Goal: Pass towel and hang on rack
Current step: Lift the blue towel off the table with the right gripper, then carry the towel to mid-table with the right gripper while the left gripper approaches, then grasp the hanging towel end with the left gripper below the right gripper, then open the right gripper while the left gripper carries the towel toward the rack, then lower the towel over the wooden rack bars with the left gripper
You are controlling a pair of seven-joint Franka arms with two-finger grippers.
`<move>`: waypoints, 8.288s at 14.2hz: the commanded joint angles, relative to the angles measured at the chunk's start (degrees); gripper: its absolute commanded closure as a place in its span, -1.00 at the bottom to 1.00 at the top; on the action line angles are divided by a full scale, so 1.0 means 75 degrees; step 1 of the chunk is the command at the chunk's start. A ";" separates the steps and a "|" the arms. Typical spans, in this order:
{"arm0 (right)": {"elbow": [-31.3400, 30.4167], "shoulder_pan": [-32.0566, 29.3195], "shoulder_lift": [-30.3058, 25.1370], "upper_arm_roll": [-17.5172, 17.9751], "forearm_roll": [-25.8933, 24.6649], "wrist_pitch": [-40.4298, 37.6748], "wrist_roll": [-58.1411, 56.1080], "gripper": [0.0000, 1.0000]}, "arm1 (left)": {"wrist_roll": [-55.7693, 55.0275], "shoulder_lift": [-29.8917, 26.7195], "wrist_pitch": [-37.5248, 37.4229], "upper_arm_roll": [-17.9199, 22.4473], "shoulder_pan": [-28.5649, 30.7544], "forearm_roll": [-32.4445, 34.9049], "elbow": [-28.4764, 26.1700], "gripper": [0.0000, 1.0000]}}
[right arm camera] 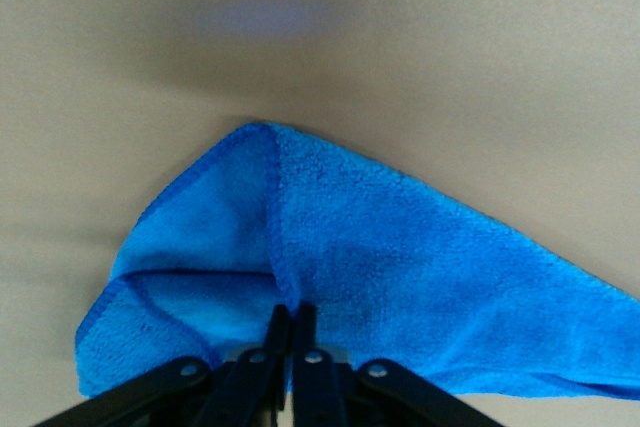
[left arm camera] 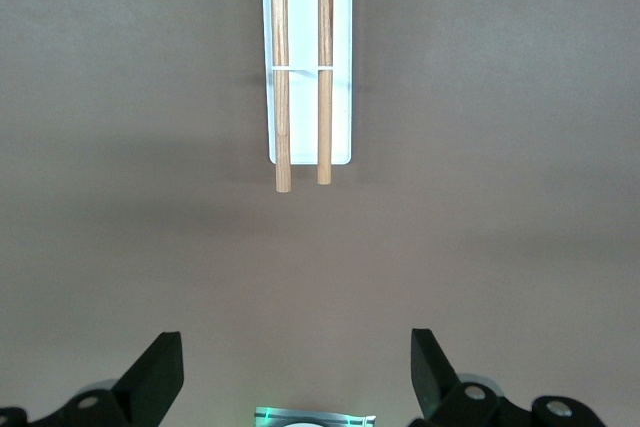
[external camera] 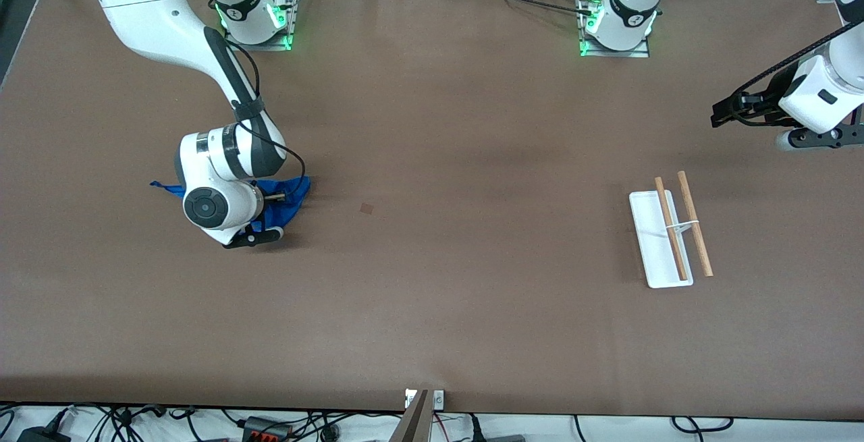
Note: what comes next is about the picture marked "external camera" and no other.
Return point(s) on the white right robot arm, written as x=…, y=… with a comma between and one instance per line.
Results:
x=155, y=23

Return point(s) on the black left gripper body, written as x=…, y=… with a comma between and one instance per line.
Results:
x=761, y=104

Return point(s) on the black power adapter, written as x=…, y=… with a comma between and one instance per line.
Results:
x=42, y=435

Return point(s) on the small metal clamp bracket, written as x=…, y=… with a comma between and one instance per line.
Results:
x=438, y=399

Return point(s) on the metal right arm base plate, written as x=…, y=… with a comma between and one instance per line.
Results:
x=291, y=20

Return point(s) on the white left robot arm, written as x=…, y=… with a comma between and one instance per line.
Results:
x=817, y=88

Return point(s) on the white rack with wooden rods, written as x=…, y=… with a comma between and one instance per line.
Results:
x=648, y=226

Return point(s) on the blue microfibre towel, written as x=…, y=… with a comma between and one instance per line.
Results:
x=297, y=189

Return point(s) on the black box with red connectors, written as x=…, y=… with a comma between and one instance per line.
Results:
x=266, y=428

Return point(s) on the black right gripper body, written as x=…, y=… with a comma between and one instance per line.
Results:
x=271, y=197

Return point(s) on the grey camera mounting post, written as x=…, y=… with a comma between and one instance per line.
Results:
x=413, y=422

